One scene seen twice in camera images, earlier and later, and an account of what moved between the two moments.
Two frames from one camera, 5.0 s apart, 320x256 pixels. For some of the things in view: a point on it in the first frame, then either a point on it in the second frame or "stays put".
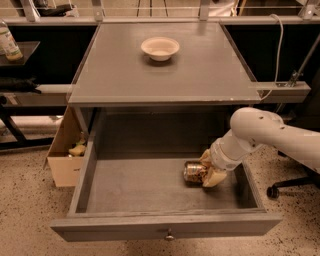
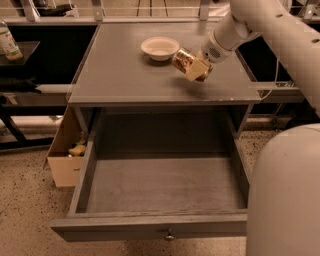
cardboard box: (67, 152) stays put
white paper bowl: (160, 48) stays put
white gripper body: (220, 156) to (213, 53)
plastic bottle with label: (8, 44) stays put
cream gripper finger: (213, 177) to (198, 69)
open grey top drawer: (129, 183) stays put
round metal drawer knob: (169, 237) stays put
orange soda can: (194, 172) to (182, 60)
